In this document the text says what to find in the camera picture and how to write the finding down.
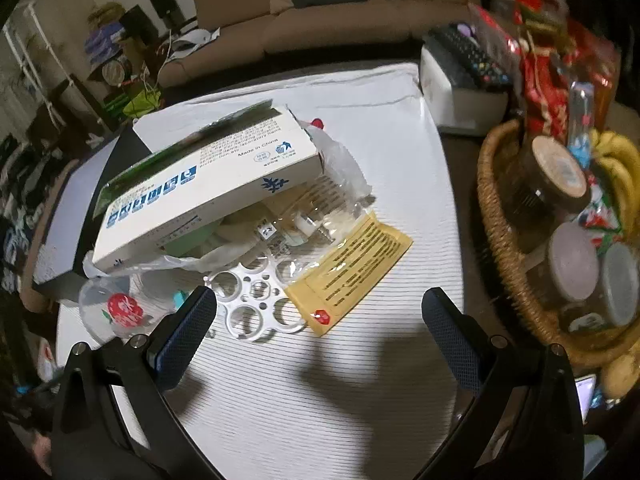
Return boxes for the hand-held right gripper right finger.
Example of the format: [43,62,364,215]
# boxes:
[421,287,586,480]

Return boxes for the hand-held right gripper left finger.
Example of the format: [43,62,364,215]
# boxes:
[50,285,218,480]

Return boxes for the white plastic ring holder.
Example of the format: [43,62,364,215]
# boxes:
[204,255,307,343]

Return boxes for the clear lid with red label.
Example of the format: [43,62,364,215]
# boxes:
[79,277,156,346]

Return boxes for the yellow paper packet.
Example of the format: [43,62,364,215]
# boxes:
[284,211,414,337]

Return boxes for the green and white snack bag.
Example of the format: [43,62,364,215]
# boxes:
[91,100,325,273]

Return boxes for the clear plastic bag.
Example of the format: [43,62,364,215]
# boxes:
[82,120,377,361]

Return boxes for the wicker basket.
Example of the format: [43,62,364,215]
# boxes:
[477,120,640,367]

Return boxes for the white ribbed table cover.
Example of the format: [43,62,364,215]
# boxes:
[55,60,482,480]

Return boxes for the glass jar with grey lid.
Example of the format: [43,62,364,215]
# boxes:
[545,222,601,306]
[600,242,640,328]

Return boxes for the glass jar with wooden lid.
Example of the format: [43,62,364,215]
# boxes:
[515,135,593,253]

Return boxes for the white box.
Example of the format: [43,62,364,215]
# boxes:
[419,42,511,133]

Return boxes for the bunch of yellow bananas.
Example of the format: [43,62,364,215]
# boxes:
[590,130,640,231]

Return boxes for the red snack packets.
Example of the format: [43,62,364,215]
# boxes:
[470,0,621,136]

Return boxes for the black remote control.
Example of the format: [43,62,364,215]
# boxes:
[429,25,508,92]

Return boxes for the white paper sheet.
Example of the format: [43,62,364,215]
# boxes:
[167,29,221,60]

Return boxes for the stack of purple packets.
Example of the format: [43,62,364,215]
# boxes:
[84,25,126,62]

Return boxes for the white shelf rack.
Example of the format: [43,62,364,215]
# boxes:
[2,0,66,126]

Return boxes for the black speaker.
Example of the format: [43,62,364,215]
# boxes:
[119,5,159,42]
[149,0,182,27]

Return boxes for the brown sofa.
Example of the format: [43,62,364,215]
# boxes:
[155,0,481,92]

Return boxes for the white cable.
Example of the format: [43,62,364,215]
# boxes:
[140,30,177,107]

